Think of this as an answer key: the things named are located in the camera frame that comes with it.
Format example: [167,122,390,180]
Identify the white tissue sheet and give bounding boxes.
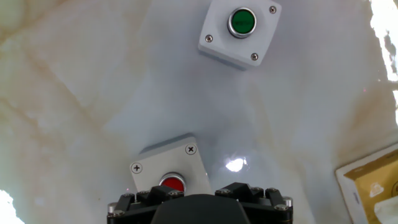
[373,195,398,224]

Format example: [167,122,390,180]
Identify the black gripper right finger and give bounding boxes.
[214,182,294,224]

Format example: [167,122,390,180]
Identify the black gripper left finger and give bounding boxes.
[107,185,186,224]

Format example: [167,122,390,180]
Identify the white box green button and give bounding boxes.
[197,0,283,72]

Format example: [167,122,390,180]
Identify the white box red button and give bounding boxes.
[129,133,214,196]

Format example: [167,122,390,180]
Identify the gold tissue box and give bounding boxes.
[335,151,398,224]

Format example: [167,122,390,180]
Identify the glossy marble pattern sheet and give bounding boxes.
[0,0,398,224]

